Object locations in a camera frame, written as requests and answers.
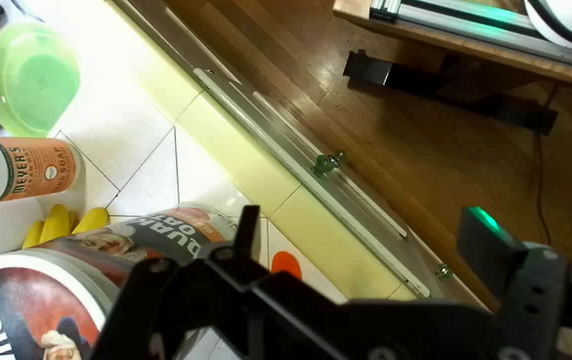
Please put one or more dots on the green plastic bowl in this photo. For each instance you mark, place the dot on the green plastic bowl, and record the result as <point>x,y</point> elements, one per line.
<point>38,79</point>

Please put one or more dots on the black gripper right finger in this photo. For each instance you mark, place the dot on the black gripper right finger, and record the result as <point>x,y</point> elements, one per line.
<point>528,283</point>

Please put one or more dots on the wooden table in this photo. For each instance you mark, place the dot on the wooden table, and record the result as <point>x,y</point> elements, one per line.
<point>480,28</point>

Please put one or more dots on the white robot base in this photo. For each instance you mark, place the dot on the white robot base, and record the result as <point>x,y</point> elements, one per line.
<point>553,19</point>

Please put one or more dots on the Quaker oats canister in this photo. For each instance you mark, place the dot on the Quaker oats canister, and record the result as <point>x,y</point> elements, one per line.
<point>56,296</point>

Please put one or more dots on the yellow rubber gloves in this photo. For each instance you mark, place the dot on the yellow rubber gloves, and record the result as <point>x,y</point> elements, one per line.
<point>63,223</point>

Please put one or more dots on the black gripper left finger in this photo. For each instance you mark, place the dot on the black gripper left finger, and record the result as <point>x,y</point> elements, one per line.
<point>258,315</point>

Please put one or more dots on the orange label soap bottle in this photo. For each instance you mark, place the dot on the orange label soap bottle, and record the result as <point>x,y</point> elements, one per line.
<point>36,167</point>

